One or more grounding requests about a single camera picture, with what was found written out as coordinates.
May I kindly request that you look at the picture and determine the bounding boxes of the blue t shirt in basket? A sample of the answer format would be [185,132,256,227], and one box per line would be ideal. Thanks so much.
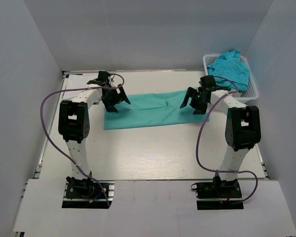
[206,50,250,92]

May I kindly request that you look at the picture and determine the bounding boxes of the white plastic basket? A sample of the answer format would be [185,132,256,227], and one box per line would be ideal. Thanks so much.
[203,50,259,103]

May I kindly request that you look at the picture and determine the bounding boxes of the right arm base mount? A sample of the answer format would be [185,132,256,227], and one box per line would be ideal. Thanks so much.
[190,176,244,210]

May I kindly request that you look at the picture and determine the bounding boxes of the folded white t shirt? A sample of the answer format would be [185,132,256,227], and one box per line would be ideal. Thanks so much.
[61,74,102,108]

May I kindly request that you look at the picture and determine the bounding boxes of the green t shirt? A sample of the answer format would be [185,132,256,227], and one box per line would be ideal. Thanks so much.
[104,90,206,130]

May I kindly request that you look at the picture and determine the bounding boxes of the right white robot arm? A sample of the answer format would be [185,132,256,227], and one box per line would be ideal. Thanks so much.
[180,76,261,181]

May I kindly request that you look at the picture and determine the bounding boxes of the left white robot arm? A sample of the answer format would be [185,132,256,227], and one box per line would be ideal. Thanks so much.
[58,71,130,180]

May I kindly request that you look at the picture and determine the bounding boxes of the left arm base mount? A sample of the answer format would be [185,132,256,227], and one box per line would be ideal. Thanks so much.
[62,176,114,209]

